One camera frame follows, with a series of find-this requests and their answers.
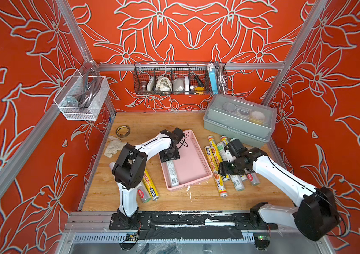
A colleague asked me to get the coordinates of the pink plastic basket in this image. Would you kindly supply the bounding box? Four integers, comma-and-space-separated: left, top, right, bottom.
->
160, 130, 213, 192

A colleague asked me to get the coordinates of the yellow wrap roll long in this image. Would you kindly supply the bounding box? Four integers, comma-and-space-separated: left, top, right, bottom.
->
204, 146, 228, 198

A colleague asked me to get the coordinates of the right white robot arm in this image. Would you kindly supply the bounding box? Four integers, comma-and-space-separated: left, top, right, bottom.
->
219, 139, 342, 241

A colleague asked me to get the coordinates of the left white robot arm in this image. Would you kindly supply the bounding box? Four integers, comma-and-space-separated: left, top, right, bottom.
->
112, 128, 185, 223

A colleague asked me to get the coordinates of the white wrap roll red label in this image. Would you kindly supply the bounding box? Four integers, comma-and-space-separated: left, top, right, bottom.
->
137, 181, 151, 203

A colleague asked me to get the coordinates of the white green 300 wrap roll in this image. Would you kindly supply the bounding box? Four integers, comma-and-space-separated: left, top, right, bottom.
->
109, 162, 116, 173

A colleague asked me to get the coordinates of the grey plastic toolbox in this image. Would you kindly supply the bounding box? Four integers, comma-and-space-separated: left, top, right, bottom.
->
203, 94, 277, 148

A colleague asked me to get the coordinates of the tape roll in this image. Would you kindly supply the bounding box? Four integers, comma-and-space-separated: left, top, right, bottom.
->
115, 125, 131, 138

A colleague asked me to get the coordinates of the crumpled white cloth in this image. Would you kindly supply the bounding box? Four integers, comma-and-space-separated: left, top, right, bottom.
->
104, 135, 127, 158

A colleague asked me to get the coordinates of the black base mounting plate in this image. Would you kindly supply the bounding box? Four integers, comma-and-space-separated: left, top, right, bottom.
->
109, 211, 278, 231

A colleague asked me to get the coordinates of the black screwdriver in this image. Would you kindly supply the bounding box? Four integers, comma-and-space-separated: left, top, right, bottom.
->
187, 63, 204, 87

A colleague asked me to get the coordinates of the black wire wall basket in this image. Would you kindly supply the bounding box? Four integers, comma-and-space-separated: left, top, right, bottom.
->
133, 61, 228, 95

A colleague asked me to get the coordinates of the blue box in wire basket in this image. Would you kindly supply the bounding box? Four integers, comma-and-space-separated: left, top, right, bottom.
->
206, 63, 218, 94

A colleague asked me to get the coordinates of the clear plastic wall bin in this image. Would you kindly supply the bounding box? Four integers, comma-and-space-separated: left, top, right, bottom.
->
54, 75, 109, 121

